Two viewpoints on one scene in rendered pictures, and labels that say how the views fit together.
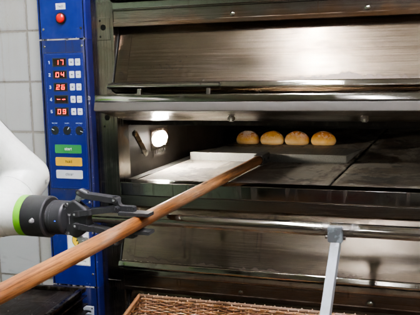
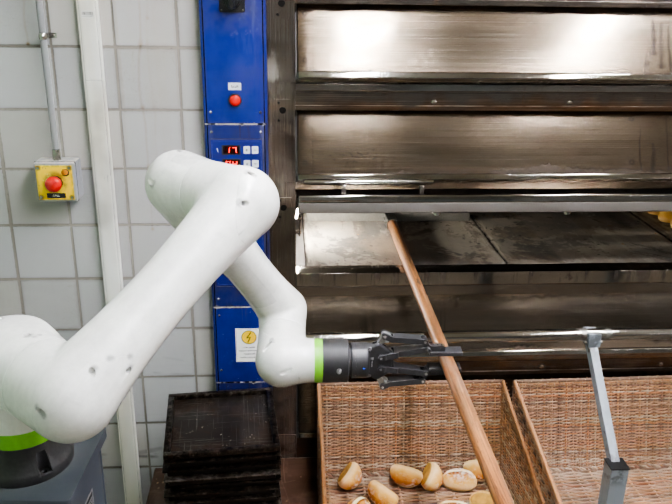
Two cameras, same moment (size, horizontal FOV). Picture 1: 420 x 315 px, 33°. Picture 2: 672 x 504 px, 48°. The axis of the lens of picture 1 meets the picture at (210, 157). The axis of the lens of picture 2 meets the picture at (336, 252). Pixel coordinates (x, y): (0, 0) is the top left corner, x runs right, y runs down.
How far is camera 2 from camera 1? 108 cm
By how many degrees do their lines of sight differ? 26
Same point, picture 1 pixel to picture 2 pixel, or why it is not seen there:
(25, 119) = not seen: hidden behind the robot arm
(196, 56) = (391, 144)
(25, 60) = (179, 144)
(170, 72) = (364, 161)
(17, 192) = (301, 337)
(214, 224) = (479, 338)
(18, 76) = not seen: hidden behind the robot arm
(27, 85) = not seen: hidden behind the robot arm
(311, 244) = (493, 320)
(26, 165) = (295, 302)
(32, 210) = (339, 360)
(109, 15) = (290, 96)
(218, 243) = (401, 326)
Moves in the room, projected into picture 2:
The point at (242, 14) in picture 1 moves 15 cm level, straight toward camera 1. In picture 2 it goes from (444, 102) to (474, 112)
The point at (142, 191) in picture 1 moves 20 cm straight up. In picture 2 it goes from (321, 282) to (322, 213)
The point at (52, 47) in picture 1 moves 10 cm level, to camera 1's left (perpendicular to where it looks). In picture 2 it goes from (222, 132) to (183, 135)
